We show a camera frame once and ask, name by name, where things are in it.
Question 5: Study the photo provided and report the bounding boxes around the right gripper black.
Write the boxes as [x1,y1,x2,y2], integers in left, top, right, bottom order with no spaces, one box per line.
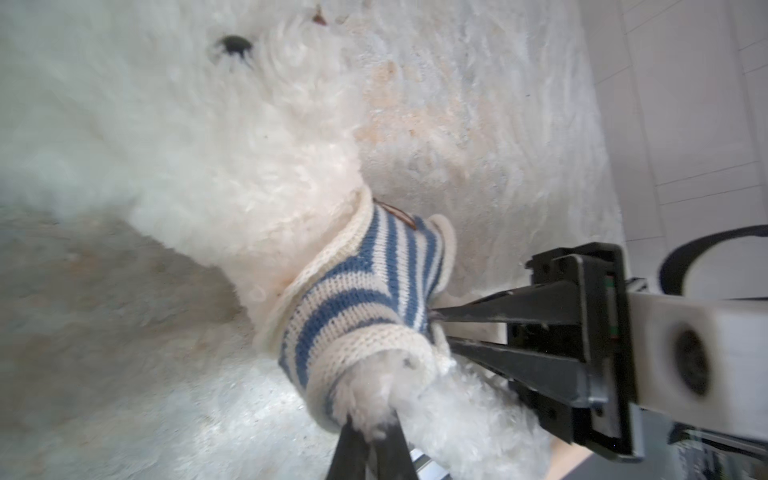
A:
[435,242,645,462]

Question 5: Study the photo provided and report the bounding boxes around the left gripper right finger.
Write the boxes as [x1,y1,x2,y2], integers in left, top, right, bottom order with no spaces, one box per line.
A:
[371,415,418,480]

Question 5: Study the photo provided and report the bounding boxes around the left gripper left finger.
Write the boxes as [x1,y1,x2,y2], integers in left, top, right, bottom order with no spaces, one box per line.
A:
[326,417,369,480]

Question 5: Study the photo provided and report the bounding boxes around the blue white striped sweater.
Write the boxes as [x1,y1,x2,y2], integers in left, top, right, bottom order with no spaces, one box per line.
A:
[256,191,457,438]

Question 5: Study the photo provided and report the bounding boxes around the white teddy bear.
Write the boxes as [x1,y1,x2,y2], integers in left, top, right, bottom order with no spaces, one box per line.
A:
[1,1,550,479]

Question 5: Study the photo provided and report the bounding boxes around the black corrugated cable hose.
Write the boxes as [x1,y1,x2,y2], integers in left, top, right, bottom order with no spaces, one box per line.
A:
[658,224,768,298]

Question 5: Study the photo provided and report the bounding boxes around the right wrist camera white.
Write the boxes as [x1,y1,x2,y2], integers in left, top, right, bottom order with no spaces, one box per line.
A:
[628,293,767,441]

